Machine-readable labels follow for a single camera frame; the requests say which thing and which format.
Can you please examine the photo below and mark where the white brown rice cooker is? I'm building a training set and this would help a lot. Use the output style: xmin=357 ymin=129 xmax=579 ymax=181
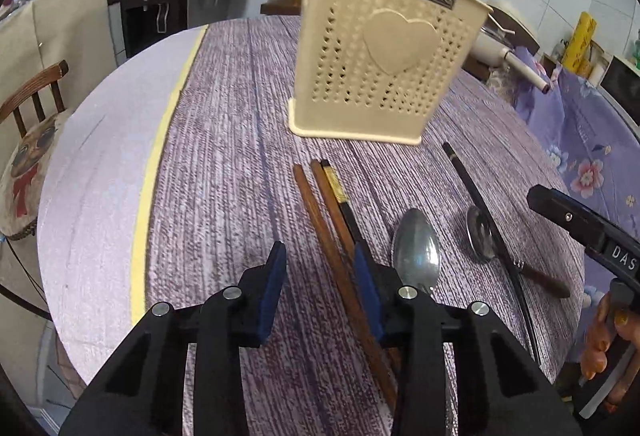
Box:
xmin=485 ymin=0 xmax=541 ymax=54

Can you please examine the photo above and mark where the cream pan with lid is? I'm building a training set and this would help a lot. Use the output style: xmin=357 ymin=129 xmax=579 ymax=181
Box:
xmin=470 ymin=23 xmax=551 ymax=93

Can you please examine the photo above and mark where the brown wooden chopstick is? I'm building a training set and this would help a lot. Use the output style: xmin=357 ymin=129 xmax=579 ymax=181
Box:
xmin=310 ymin=158 xmax=403 ymax=374
xmin=292 ymin=164 xmax=398 ymax=412

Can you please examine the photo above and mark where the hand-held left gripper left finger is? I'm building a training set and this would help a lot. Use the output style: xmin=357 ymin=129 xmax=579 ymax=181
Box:
xmin=59 ymin=241 xmax=288 ymax=436

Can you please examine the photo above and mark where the yellow wrapped roll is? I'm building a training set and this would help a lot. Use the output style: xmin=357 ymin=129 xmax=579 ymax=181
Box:
xmin=562 ymin=12 xmax=598 ymax=74

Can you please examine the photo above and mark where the person's right hand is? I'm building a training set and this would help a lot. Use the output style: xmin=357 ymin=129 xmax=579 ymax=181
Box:
xmin=582 ymin=291 xmax=636 ymax=382

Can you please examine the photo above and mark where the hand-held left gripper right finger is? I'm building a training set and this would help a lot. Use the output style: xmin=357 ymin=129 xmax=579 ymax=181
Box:
xmin=352 ymin=243 xmax=583 ymax=436

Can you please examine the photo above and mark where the white microwave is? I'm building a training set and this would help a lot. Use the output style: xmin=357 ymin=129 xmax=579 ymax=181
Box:
xmin=600 ymin=55 xmax=640 ymax=117

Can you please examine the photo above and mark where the cat print seat cushion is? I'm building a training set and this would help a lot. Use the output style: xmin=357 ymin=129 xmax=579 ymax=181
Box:
xmin=0 ymin=111 xmax=71 ymax=242

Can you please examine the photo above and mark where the cream plastic utensil holder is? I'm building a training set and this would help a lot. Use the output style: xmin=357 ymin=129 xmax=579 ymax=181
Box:
xmin=287 ymin=0 xmax=496 ymax=147

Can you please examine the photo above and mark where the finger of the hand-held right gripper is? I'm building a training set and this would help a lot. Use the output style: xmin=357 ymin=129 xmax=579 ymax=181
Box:
xmin=527 ymin=185 xmax=616 ymax=244

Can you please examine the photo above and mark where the black chopstick gold band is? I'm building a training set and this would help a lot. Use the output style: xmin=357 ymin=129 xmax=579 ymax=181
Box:
xmin=320 ymin=159 xmax=373 ymax=262
xmin=442 ymin=142 xmax=541 ymax=364

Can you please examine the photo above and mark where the beige fabric sheet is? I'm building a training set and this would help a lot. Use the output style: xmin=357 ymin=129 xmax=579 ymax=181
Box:
xmin=0 ymin=0 xmax=121 ymax=117

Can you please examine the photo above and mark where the purple striped tablecloth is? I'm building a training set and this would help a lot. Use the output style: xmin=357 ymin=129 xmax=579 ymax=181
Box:
xmin=36 ymin=13 xmax=587 ymax=436

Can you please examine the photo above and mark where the beige patterned cloth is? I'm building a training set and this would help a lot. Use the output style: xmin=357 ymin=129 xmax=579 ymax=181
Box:
xmin=487 ymin=66 xmax=518 ymax=104

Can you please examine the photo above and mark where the steel spoon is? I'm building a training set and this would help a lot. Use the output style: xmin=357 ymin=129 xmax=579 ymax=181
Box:
xmin=466 ymin=206 xmax=572 ymax=299
xmin=391 ymin=207 xmax=442 ymax=297

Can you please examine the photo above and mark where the purple floral cloth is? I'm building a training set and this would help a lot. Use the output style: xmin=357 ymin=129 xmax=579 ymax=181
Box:
xmin=515 ymin=46 xmax=640 ymax=317

